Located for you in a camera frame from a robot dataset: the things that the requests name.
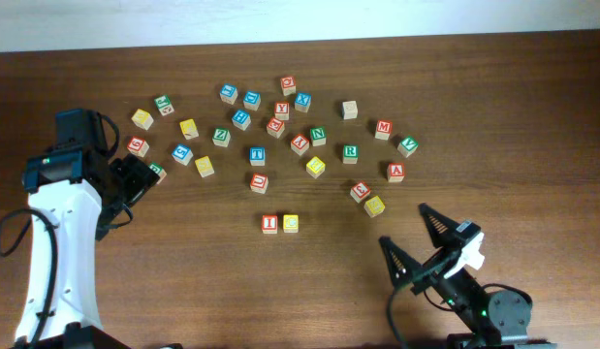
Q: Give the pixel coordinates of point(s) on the yellow block upper left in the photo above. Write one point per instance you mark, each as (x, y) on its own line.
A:
(189, 129)

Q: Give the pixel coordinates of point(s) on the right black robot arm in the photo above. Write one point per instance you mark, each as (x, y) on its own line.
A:
(498, 319)

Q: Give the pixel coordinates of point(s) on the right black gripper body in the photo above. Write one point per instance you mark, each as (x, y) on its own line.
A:
(432, 268)

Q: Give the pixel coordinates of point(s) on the blue H block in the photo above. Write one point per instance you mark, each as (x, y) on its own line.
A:
(241, 119)

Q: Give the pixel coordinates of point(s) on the blue 5 block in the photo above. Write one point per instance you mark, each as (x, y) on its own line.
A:
(182, 154)

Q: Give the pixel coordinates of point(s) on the plain wooden block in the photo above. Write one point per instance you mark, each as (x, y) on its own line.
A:
(349, 110)

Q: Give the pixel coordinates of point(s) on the green N block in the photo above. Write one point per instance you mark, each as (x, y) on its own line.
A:
(318, 136)

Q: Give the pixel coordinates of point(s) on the blue T block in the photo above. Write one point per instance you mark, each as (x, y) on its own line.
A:
(257, 156)

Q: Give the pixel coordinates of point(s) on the red y block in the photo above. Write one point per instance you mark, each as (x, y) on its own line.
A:
(300, 144)
(282, 110)

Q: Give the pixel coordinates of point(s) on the green Z block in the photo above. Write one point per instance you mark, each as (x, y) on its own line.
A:
(221, 137)

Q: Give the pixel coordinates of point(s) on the red M block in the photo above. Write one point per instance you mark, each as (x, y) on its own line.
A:
(383, 130)

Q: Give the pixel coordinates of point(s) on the blue X block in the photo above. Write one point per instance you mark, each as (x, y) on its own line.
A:
(303, 102)

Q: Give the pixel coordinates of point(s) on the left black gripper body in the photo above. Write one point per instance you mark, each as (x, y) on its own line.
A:
(133, 182)

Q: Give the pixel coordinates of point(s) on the yellow C block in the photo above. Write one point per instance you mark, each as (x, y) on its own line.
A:
(290, 223)

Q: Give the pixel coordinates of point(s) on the yellow block centre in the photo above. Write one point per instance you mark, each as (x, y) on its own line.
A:
(315, 167)

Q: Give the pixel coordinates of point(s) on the green J block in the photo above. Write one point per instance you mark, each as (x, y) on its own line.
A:
(164, 105)

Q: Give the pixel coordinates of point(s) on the red Y block lower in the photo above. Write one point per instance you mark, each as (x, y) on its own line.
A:
(300, 144)

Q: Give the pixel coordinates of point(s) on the green V block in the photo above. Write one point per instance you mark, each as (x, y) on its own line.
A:
(407, 146)

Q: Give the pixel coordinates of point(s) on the red U block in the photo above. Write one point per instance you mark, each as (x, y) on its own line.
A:
(259, 183)

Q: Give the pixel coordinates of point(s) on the red Y block upper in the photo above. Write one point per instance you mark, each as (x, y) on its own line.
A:
(282, 110)

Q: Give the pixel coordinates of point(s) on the green R block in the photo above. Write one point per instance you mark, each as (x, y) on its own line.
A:
(350, 154)

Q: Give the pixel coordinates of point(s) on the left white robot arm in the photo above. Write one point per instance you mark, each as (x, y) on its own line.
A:
(73, 199)

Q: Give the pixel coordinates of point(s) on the red I block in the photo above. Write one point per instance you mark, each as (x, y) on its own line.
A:
(269, 224)

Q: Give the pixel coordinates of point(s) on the yellow block far left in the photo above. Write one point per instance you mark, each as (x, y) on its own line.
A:
(142, 119)

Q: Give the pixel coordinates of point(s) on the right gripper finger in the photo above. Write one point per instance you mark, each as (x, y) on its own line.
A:
(442, 230)
(402, 268)

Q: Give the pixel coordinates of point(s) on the red C block top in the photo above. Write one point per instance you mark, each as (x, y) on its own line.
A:
(288, 85)

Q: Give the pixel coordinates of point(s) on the red A block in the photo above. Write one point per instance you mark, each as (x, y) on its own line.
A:
(395, 172)

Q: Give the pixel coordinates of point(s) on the blue D block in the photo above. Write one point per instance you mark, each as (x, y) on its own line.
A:
(252, 100)

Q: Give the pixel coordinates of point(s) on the red E block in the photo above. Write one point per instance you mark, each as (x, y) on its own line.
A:
(275, 127)

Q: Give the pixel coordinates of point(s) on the yellow block right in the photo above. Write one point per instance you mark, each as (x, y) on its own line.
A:
(374, 206)

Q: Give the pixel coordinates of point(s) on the yellow S block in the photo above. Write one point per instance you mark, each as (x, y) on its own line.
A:
(204, 166)

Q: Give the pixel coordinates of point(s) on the red 3 block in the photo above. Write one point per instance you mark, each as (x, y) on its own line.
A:
(360, 191)

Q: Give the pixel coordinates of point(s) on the green B block right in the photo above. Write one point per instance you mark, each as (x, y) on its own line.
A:
(158, 170)

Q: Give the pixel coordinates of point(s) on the red 9 block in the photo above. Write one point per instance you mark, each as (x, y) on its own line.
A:
(138, 146)

